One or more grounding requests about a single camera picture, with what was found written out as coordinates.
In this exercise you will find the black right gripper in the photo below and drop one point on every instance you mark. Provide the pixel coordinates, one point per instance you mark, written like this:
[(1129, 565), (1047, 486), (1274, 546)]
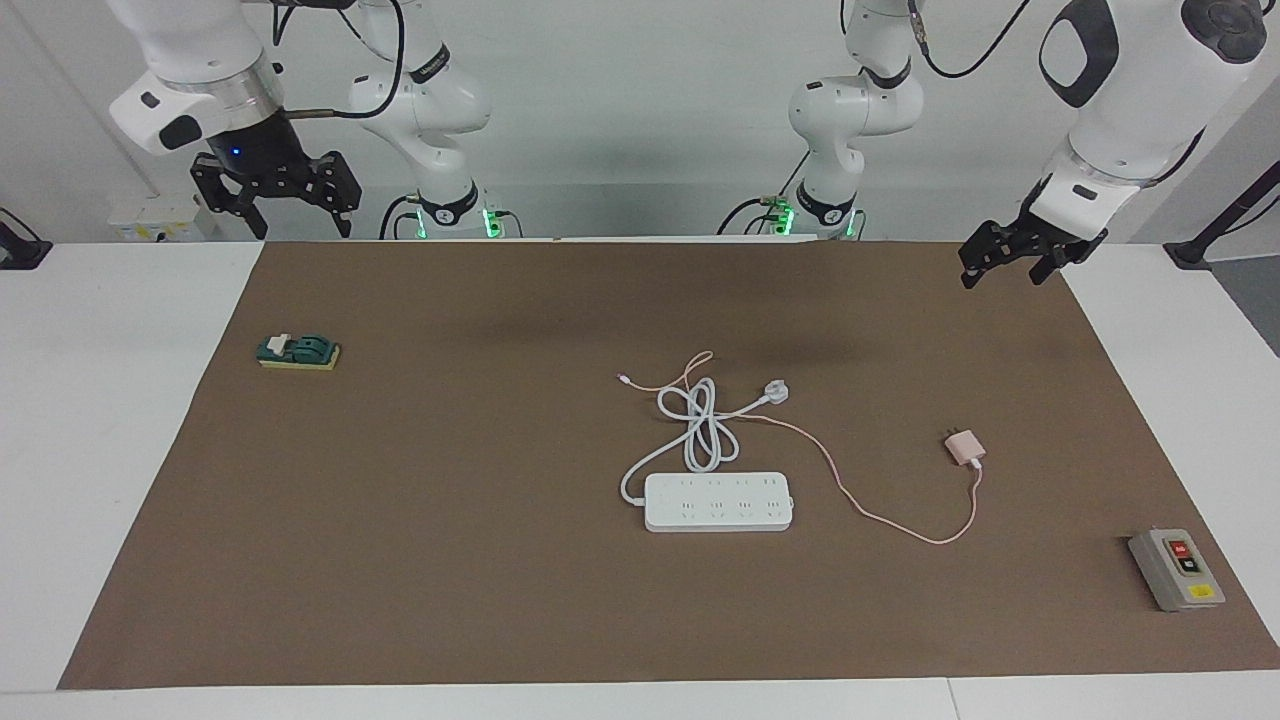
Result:
[(260, 155)]

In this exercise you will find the white box yellow labels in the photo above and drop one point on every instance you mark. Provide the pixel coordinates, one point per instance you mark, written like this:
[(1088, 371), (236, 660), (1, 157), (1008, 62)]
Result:
[(160, 218)]

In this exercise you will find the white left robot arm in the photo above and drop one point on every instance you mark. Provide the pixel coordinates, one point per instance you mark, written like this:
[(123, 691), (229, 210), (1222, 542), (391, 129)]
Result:
[(1150, 90)]

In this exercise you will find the black table clamp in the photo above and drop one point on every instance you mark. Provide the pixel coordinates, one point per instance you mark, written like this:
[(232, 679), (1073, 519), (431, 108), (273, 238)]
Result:
[(22, 252)]

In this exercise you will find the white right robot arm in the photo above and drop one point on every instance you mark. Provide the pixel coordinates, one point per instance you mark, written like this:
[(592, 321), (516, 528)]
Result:
[(195, 50)]

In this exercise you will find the grey on-off switch box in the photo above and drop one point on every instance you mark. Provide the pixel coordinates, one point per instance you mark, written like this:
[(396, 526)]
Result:
[(1175, 570)]

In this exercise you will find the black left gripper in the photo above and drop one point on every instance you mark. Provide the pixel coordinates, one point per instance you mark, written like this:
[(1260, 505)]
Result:
[(1060, 243)]

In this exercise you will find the brown table mat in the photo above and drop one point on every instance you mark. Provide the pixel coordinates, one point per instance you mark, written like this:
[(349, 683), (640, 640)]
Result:
[(400, 560)]

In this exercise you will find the green knife switch yellow base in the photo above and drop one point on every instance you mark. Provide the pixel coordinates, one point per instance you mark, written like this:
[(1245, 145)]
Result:
[(305, 350)]

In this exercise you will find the white power strip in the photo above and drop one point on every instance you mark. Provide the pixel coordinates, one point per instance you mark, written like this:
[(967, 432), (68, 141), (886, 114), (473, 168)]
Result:
[(715, 503)]

